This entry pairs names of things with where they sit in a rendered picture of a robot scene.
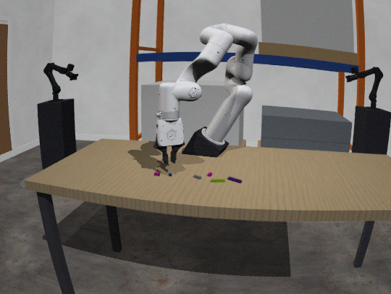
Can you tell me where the purple rod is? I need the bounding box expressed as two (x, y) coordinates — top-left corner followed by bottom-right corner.
(228, 177), (242, 183)

